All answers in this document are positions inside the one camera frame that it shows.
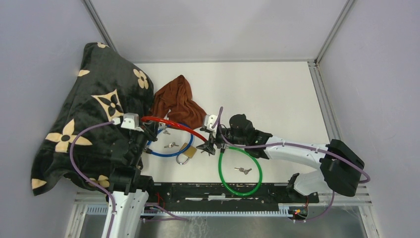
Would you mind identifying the red cable lock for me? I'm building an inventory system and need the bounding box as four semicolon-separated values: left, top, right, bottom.
141;116;207;142

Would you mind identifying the brown cloth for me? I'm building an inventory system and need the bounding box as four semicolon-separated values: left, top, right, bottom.
150;75;207;129

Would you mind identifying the aluminium frame right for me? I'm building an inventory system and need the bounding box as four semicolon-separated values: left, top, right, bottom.
308;59;380;238

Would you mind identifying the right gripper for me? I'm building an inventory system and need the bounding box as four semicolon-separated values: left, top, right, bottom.
196;125;247;155

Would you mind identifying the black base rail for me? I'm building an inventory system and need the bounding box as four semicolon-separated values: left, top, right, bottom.
147;182;319;212

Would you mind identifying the black floral blanket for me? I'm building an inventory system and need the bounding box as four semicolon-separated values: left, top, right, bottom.
31;42;154;196

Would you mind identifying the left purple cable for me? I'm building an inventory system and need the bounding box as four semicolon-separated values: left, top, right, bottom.
69;120;125;238

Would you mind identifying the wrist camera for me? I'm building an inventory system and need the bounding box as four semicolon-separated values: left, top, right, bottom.
202;115;219;131
121;113;139;130

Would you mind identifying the purple cable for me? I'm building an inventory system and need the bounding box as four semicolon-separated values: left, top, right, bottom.
213;106;371;184
69;120;125;238

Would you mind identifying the green cable lock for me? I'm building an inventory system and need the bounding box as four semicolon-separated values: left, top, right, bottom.
218;146;263;197

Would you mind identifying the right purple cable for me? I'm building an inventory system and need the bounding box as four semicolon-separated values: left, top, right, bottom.
213;106;371;184

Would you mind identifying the blue lock key bunch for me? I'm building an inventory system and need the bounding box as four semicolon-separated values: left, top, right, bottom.
164;142;179;148

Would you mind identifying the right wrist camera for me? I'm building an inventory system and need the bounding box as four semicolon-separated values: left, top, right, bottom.
202;115;219;131

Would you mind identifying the large brass padlock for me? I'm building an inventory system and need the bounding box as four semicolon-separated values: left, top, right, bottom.
175;143;197;165

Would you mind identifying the blue cable lock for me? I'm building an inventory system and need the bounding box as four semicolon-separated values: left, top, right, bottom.
145;126;194;158

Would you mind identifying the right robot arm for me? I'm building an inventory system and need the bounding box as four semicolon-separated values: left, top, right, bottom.
197;114;366;202

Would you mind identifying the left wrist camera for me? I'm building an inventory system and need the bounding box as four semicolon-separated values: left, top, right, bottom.
121;113;139;130

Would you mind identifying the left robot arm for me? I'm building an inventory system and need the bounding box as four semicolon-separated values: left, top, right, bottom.
102;122;158;238

